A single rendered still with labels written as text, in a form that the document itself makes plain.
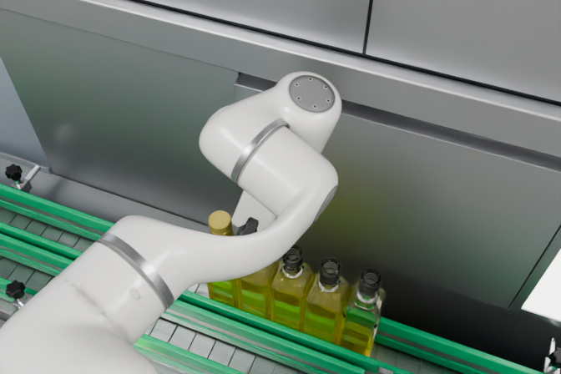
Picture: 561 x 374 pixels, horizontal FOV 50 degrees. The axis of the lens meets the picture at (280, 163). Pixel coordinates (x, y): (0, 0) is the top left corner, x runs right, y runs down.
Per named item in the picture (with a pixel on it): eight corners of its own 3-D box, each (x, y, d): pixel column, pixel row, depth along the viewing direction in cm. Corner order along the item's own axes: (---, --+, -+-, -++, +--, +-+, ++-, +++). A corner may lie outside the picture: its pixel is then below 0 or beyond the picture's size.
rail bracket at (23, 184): (58, 193, 126) (38, 151, 116) (38, 218, 122) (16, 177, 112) (42, 187, 127) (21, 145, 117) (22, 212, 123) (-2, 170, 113)
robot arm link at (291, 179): (99, 262, 56) (245, 128, 66) (202, 355, 53) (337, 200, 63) (90, 225, 49) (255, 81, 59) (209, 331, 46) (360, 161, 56)
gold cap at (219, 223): (205, 233, 91) (203, 216, 88) (225, 222, 92) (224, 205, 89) (217, 250, 89) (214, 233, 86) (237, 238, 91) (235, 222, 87)
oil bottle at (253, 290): (280, 312, 109) (280, 249, 92) (269, 340, 105) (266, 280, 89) (251, 302, 110) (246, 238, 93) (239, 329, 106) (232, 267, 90)
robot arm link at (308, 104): (273, 178, 54) (194, 114, 56) (250, 232, 62) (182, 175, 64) (360, 93, 62) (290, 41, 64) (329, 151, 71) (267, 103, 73)
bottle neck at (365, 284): (380, 288, 88) (384, 271, 84) (374, 305, 86) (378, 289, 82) (360, 281, 89) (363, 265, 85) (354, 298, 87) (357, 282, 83)
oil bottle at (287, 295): (310, 321, 107) (315, 260, 91) (300, 350, 104) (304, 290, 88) (280, 311, 109) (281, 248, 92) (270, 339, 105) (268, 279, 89)
